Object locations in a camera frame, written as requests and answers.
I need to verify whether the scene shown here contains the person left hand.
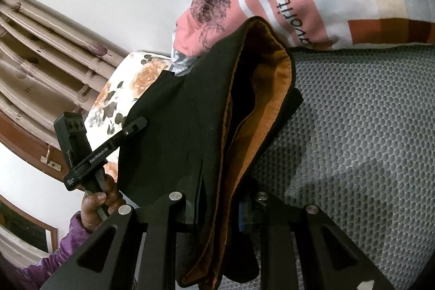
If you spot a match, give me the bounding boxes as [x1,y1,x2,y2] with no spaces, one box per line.
[80,174,126,233]

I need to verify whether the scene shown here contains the purple sleeve forearm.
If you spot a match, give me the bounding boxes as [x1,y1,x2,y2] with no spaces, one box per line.
[1,212,90,289]

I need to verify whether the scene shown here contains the black pants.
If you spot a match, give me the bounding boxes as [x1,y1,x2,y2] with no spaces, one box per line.
[117,17,302,289]

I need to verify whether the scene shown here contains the brown wooden furniture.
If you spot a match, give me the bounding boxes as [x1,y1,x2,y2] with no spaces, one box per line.
[1,111,67,182]

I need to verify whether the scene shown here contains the grey mesh mattress pad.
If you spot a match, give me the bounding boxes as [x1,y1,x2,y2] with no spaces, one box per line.
[254,46,434,289]

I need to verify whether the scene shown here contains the light blue striped cloth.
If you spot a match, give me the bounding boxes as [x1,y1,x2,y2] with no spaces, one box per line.
[170,31,198,76]

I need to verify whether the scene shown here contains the floral white pillow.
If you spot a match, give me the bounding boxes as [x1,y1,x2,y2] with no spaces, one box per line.
[82,51,174,182]

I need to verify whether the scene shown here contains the beige curtain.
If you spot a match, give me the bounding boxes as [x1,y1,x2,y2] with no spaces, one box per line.
[1,0,126,146]

